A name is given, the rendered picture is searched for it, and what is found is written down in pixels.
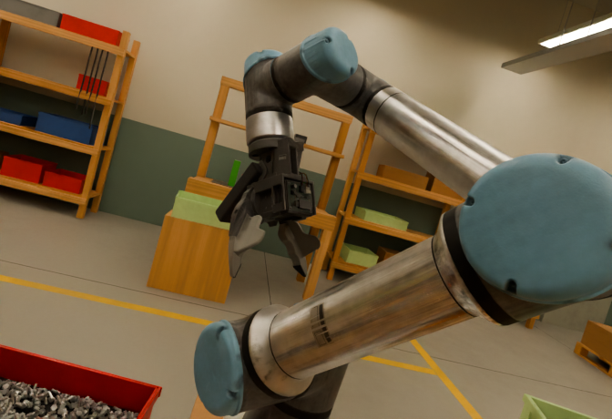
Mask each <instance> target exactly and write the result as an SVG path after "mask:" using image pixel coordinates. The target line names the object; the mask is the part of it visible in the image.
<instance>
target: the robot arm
mask: <svg viewBox="0 0 612 419"><path fill-rule="evenodd" d="M243 87H244V95H245V114H246V141H247V146H248V148H249V158H250V159H252V160H255V161H258V162H259V163H255V162H251V163H250V165H249V166H248V167H247V169H246V170H245V172H244V173H243V174H242V176H241V177H240V179H239V180H238V181H237V183H236V184H235V185H234V187H233V188H232V189H231V191H230V192H229V194H228V195H227V197H226V198H225V199H224V200H223V201H222V202H221V204H220V205H219V207H218V208H217V209H216V215H217V217H218V219H219V221H220V222H227V223H230V226H229V275H230V277H231V278H236V275H237V273H238V271H239V269H240V266H241V258H242V256H243V254H244V253H245V252H246V250H248V249H250V248H252V247H254V246H256V245H258V244H259V243H260V242H261V241H262V240H263V238H264V236H265V230H261V229H260V224H262V223H263V222H265V223H268V225H269V227H274V226H277V224H278V222H279V224H280V226H279V230H278V236H279V238H280V241H281V242H283V243H284V245H285V246H286V248H287V251H288V255H289V256H290V257H291V260H292V264H293V268H294V269H295V270H296V271H297V272H298V273H299V274H300V275H301V276H303V277H306V276H307V262H306V258H305V256H307V255H308V254H310V253H312V252H314V251H315V250H317V249H319V247H320V246H321V242H320V240H319V239H318V238H317V237H316V236H314V235H311V234H307V233H305V232H304V231H303V230H302V228H301V225H300V224H299V223H298V222H297V221H300V220H306V218H308V217H311V216H313V215H316V204H315V194H314V183H313V181H311V180H308V177H307V175H306V174H305V173H301V172H299V166H298V154H297V153H299V152H302V151H304V147H303V142H301V141H297V142H296V141H294V131H293V115H292V105H293V104H295V103H299V102H301V101H302V100H304V99H306V98H308V97H311V96H316V97H319V98H321V99H323V100H325V101H326V102H328V103H330V104H332V105H334V106H336V107H338V108H339V109H341V110H343V111H345V112H347V113H349V114H350V115H352V116H353V117H355V118H357V119H358V120H359V121H361V122H362V123H363V124H364V125H365V126H367V127H368V128H370V129H371V130H373V131H374V132H375V133H377V134H378V135H379V136H381V137H382V138H384V139H385V140H386V141H388V142H389V143H390V144H392V145H393V146H394V147H396V148H397V149H399V150H400V151H401V152H402V153H403V154H404V155H406V156H407V157H409V158H410V159H412V160H413V161H414V162H416V163H417V164H418V165H420V166H421V167H422V168H424V169H425V170H427V171H428V172H429V173H431V174H432V175H433V176H435V177H436V178H437V179H439V180H440V181H442V182H443V184H445V185H446V186H447V187H449V188H450V189H452V190H453V191H454V192H456V193H457V194H458V195H460V196H461V197H463V198H464V199H465V202H463V203H462V204H460V205H458V206H456V207H455V208H453V209H450V210H448V211H446V212H445V213H444V214H443V215H442V216H441V218H440V222H439V226H438V230H437V233H436V234H435V235H434V236H432V237H430V238H428V239H426V240H423V241H421V242H419V243H417V244H415V245H413V246H412V247H410V248H408V249H406V250H403V251H401V252H399V253H397V254H395V255H393V256H392V257H390V258H388V259H386V260H384V261H381V262H379V263H377V264H375V265H373V266H372V267H370V268H368V269H366V270H364V271H361V272H359V273H357V274H355V275H353V276H351V277H350V278H348V279H346V280H344V281H341V282H339V283H337V284H335V285H333V286H331V287H330V288H328V289H326V290H324V291H321V292H319V293H317V294H315V295H313V296H311V297H310V298H308V299H306V300H304V301H301V302H297V303H295V304H294V305H293V306H291V307H290V308H289V307H287V306H284V305H281V304H272V305H269V306H266V307H264V308H262V309H260V310H258V311H256V312H254V313H252V314H250V315H248V316H247V317H245V318H242V319H239V320H235V321H227V320H220V321H219V322H212V323H210V324H209V325H207V326H206V327H205V328H204V330H203V331H202V332H201V334H200V336H199V338H198V341H197V345H196V351H195V354H194V378H195V384H196V388H197V392H198V395H199V399H200V401H201V402H203V404H204V407H205V408H206V409H207V410H208V411H209V412H210V413H211V414H213V415H215V416H219V417H221V416H227V415H230V416H235V415H238V414H239V413H243V412H245V414H244V415H243V417H242V419H330V415H331V412H332V408H333V406H334V403H335V400H336V397H337V394H338V392H339V390H340V387H341V384H342V380H343V377H344V375H345V372H346V370H347V367H348V364H349V363H350V362H353V361H355V360H358V359H361V358H363V357H366V356H368V355H371V354H374V353H378V352H380V351H383V350H386V349H389V348H392V347H394V346H396V345H399V344H402V343H405V342H409V341H411V340H414V339H417V338H419V337H422V336H425V335H427V334H430V333H433V332H437V331H440V330H442V329H445V328H447V327H450V326H453V325H456V324H458V323H460V322H465V321H468V320H471V319H473V318H475V317H481V318H483V319H486V320H488V321H489V322H492V323H494V324H496V325H498V326H503V327H504V326H507V325H510V324H513V323H516V322H520V321H524V320H527V319H530V318H533V317H536V316H538V315H541V314H544V313H547V312H551V311H554V310H557V309H560V308H563V307H566V306H568V305H571V304H575V303H578V302H581V301H596V300H602V299H606V298H610V297H612V175H611V174H609V173H608V172H606V171H604V170H603V169H601V168H599V167H597V166H595V165H593V164H591V163H589V162H586V161H584V160H583V159H580V158H575V157H571V156H568V155H563V154H555V153H535V154H528V155H524V156H520V157H516V158H511V157H509V156H508V155H506V154H505V153H504V152H502V151H500V150H499V149H497V148H495V147H493V146H491V145H490V144H488V143H486V142H485V141H483V140H481V139H480V138H478V137H477V136H475V135H473V134H472V133H470V132H468V131H467V130H465V129H463V128H461V127H459V126H458V125H456V124H455V123H454V122H452V121H450V120H449V119H447V118H445V117H443V116H441V115H440V114H438V113H436V112H435V111H433V110H431V109H430V108H428V107H427V106H425V105H423V104H422V103H420V102H418V101H417V100H415V99H413V98H412V97H409V96H408V95H406V94H404V93H403V92H402V91H400V90H399V89H397V88H395V87H393V86H392V85H390V84H388V83H387V82H386V81H384V80H383V79H381V78H378V77H377V76H376V75H374V74H373V73H371V72H370V71H368V70H367V69H365V68H364V67H362V66H361V65H359V64H358V56H357V52H356V49H355V47H354V44H353V42H352V41H351V40H349V38H348V36H347V34H346V33H345V32H343V31H342V30H341V29H340V28H338V27H333V26H331V27H327V28H325V29H323V30H321V31H320V32H318V33H316V34H314V35H310V36H308V37H306V38H305V39H304V40H303V41H302V42H301V43H299V44H298V45H296V46H295V47H293V48H291V49H290V50H288V51H287V52H285V53H284V54H282V53H281V52H279V51H276V50H272V49H263V50H262V52H258V51H256V52H254V53H252V54H250V55H249V56H248V57H247V59H246V60H245V63H244V77H243ZM299 173H300V174H301V176H300V174H299ZM302 174H304V175H305V176H306V177H303V175H302ZM300 181H301V182H300ZM303 182H306V183H303ZM311 198H312V200H311Z"/></svg>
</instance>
